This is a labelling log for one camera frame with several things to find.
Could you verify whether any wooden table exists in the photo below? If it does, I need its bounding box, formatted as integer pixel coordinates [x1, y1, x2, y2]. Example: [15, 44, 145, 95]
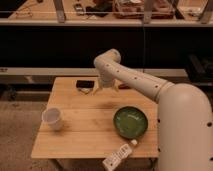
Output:
[31, 77, 158, 159]

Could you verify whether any white plastic cup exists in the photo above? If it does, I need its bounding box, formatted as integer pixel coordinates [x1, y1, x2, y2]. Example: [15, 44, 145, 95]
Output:
[42, 108, 63, 131]

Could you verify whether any green bowl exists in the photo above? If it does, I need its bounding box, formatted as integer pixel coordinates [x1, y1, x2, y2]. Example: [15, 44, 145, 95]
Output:
[113, 106, 148, 139]

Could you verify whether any white tube bottle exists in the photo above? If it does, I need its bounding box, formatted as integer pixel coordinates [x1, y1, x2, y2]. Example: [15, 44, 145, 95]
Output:
[102, 139, 138, 171]

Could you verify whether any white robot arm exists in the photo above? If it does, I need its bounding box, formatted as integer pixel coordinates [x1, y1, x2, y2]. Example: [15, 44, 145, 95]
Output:
[94, 49, 213, 171]

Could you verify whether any black object on shelf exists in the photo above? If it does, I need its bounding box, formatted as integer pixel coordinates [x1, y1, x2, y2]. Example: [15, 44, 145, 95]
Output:
[86, 2, 112, 17]

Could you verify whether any brown oblong object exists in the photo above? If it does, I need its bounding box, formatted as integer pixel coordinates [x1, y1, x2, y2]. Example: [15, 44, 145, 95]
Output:
[118, 84, 131, 89]

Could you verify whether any black rectangular device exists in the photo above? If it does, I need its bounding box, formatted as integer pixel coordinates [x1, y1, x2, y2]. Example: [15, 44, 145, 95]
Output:
[76, 80, 94, 88]

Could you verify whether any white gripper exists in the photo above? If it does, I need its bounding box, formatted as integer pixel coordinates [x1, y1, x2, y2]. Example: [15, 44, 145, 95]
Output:
[92, 77, 119, 95]

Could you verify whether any small grey device on shelf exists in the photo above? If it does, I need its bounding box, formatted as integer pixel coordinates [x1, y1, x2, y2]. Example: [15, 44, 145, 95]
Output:
[73, 3, 85, 15]

